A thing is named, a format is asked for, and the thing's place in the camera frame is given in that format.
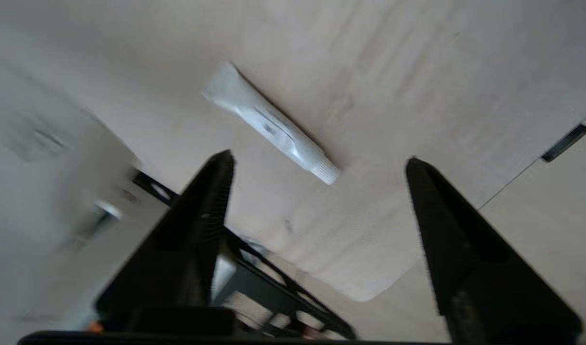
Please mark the small white toothpaste tube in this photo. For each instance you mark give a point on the small white toothpaste tube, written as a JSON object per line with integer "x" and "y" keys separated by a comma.
{"x": 269, "y": 124}

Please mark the black robot torso frame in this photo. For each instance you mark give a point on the black robot torso frame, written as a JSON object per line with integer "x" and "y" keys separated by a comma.
{"x": 269, "y": 287}

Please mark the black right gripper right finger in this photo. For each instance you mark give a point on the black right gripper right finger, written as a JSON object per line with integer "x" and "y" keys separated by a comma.
{"x": 475, "y": 268}

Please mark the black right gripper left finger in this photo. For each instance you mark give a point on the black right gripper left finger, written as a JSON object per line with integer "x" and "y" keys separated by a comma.
{"x": 178, "y": 254}

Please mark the beige wooden shelf table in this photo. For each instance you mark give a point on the beige wooden shelf table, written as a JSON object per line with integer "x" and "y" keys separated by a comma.
{"x": 393, "y": 72}

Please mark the small black flat bar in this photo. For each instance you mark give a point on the small black flat bar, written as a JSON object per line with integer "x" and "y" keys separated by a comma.
{"x": 565, "y": 143}

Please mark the orange robot part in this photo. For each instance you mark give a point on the orange robot part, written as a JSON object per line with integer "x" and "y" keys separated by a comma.
{"x": 95, "y": 327}

